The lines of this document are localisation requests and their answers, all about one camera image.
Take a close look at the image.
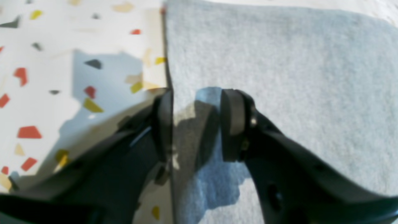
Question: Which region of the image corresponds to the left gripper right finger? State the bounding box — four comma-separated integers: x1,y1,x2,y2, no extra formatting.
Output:
220,89,398,224

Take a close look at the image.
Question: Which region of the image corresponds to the grey T-shirt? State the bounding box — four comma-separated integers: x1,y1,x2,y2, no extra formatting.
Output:
166,0,398,224

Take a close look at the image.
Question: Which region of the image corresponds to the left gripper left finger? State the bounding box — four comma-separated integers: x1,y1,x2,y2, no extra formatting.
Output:
1,90,173,224

